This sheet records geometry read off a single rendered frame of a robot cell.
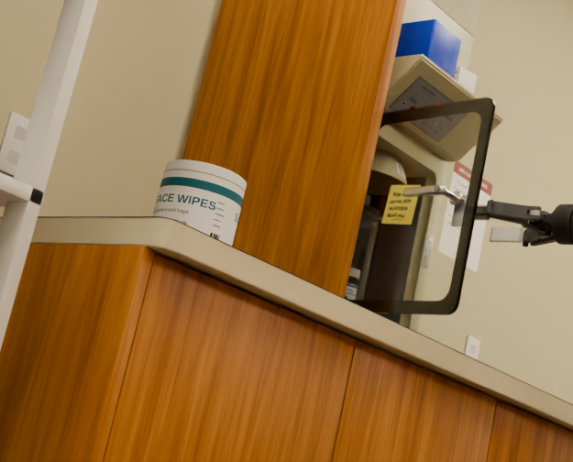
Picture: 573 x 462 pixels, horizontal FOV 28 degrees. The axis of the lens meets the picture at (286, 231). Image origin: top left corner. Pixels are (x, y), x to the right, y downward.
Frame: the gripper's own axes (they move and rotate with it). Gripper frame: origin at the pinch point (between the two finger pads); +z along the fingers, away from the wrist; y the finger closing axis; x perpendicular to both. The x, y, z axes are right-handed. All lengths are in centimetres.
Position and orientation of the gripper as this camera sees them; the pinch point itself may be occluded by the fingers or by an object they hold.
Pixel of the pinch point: (479, 223)
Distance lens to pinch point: 225.9
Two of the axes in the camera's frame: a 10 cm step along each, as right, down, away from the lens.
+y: -5.9, -3.1, -7.5
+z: -7.8, -0.1, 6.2
